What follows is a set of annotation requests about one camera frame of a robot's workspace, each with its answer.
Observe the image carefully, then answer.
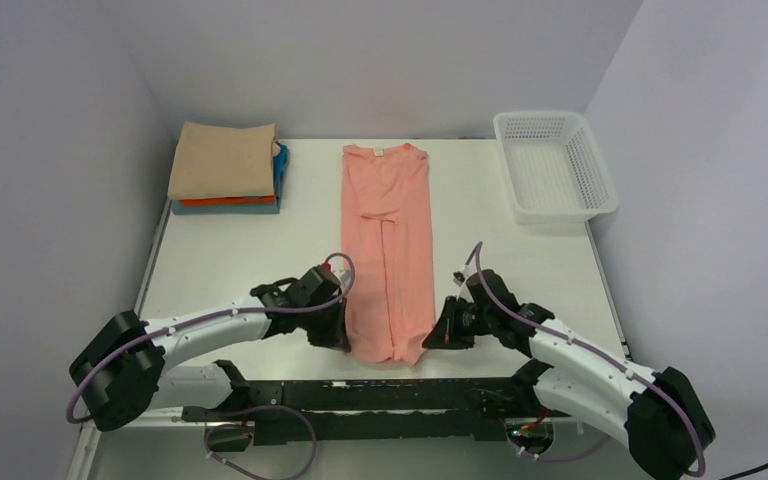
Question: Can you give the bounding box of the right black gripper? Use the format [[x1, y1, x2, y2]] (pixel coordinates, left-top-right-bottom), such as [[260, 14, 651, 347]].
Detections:
[[423, 294, 497, 349]]

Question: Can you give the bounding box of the pink t shirt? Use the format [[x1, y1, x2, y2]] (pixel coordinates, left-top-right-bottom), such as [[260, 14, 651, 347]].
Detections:
[[340, 143, 435, 365]]

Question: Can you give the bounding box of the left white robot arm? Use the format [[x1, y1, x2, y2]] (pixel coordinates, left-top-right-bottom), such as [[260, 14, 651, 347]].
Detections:
[[66, 262, 354, 432]]

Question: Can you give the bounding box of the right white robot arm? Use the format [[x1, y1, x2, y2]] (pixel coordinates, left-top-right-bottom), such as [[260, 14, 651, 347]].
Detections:
[[423, 269, 715, 479]]

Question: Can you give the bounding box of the folded orange t shirt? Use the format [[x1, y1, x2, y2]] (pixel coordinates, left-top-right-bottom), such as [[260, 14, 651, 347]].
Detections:
[[179, 195, 280, 208]]

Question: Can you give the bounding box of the white plastic basket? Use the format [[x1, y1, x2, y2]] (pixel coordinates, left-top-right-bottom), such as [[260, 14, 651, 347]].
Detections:
[[493, 111, 619, 225]]

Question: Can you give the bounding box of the folded tan t shirt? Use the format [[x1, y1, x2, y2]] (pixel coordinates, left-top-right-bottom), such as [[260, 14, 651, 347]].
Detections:
[[167, 122, 277, 200]]

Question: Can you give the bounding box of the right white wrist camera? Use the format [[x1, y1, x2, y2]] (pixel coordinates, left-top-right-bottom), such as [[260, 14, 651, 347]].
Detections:
[[453, 265, 475, 287]]

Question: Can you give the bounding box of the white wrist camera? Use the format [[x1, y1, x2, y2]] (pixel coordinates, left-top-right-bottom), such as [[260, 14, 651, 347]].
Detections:
[[453, 265, 475, 287], [322, 263, 352, 284]]

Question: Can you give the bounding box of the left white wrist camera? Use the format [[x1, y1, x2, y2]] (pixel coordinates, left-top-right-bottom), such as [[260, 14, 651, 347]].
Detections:
[[322, 263, 352, 284]]

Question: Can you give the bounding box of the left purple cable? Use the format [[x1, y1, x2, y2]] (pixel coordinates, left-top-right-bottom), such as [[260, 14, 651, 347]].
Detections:
[[65, 252, 357, 480]]

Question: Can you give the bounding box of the purple cable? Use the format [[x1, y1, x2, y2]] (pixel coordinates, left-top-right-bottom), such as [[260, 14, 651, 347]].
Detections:
[[466, 241, 709, 478], [65, 252, 357, 480]]

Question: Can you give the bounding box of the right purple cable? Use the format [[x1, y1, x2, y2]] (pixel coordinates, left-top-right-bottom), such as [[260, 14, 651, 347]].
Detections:
[[466, 241, 709, 478]]

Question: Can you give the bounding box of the black cable corner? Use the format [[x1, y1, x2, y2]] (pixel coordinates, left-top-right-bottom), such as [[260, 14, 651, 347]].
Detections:
[[719, 443, 768, 480]]

